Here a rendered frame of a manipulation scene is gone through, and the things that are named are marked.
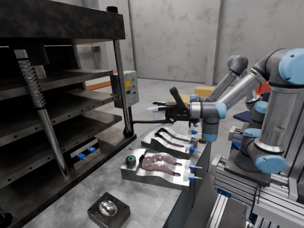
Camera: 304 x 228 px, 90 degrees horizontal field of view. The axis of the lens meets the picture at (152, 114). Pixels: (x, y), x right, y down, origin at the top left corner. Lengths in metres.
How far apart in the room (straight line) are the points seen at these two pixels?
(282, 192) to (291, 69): 0.67
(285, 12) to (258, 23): 0.73
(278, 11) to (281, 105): 6.63
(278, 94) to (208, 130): 0.30
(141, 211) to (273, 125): 0.85
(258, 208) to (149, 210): 0.59
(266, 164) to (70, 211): 1.13
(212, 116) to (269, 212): 0.58
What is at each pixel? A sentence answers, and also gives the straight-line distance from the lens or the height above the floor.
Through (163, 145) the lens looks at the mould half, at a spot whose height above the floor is 0.89.
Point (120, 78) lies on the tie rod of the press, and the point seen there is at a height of 1.45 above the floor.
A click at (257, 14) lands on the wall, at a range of 7.38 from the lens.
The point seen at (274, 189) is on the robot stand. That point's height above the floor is 0.98.
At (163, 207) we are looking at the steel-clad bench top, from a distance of 1.12.
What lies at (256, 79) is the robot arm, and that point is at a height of 1.56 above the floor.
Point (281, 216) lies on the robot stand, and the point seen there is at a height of 0.94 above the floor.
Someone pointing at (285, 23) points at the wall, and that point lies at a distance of 7.29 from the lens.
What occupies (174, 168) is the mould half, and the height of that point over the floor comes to 0.86.
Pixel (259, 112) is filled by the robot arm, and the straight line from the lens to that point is 1.44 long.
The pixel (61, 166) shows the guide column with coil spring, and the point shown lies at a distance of 1.42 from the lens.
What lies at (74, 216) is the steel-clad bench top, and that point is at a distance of 1.22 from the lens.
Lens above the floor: 1.71
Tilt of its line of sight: 23 degrees down
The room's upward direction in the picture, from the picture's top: 4 degrees counter-clockwise
